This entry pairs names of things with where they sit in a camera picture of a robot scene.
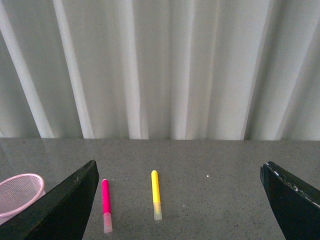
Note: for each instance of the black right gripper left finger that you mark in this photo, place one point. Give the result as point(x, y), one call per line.
point(61, 214)

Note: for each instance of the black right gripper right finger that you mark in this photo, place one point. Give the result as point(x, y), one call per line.
point(294, 202)

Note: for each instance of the pink marker pen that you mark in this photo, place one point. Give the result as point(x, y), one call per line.
point(106, 207)

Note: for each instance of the pink mesh cup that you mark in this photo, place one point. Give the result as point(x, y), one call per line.
point(19, 192)

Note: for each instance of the yellow marker pen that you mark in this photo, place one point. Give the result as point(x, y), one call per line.
point(156, 199)

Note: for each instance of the white curtain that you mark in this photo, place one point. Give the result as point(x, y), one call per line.
point(160, 69)

